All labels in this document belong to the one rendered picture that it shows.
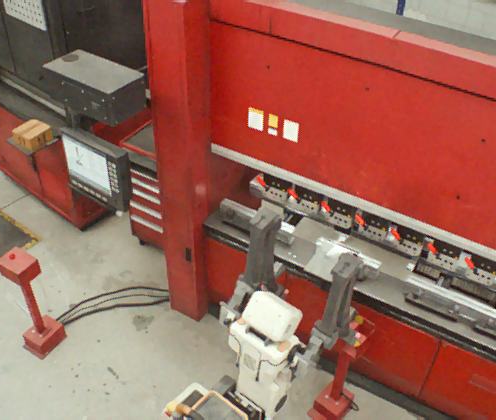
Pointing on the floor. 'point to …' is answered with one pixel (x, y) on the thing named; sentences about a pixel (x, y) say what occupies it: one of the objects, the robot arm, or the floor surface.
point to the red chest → (144, 190)
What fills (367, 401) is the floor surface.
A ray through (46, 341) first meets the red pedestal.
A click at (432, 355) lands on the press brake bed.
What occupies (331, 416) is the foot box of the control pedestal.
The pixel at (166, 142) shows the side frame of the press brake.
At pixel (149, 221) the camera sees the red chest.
